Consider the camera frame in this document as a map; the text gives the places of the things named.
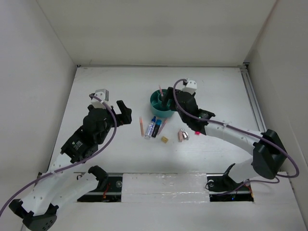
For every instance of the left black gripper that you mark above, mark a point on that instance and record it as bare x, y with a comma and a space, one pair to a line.
125, 113

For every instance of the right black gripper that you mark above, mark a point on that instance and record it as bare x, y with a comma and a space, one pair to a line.
169, 95

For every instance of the pink purple pen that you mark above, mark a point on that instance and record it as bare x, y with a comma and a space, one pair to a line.
162, 126

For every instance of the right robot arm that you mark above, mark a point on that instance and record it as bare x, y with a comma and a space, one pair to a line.
265, 148

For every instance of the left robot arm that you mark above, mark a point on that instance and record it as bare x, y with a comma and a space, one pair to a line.
39, 209

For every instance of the teal round compartment organizer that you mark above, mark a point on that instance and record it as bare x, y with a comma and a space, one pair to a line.
157, 108

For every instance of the orange marker pen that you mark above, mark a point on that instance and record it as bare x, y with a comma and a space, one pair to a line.
141, 126

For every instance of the clear spray bottle blue cap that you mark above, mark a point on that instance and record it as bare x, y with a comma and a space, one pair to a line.
150, 128

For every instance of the black marker blue cap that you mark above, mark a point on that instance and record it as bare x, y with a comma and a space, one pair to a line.
156, 128

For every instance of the yellow eraser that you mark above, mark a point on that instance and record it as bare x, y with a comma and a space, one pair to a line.
164, 139

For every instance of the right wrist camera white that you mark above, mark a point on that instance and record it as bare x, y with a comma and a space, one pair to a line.
189, 86

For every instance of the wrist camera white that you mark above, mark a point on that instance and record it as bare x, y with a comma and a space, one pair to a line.
100, 98
189, 86

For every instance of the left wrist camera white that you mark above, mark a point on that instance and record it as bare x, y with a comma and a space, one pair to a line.
100, 98

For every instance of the aluminium rail right side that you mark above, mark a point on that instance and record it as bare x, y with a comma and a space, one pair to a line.
252, 97

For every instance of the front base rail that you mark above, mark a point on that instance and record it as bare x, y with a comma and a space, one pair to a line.
162, 188

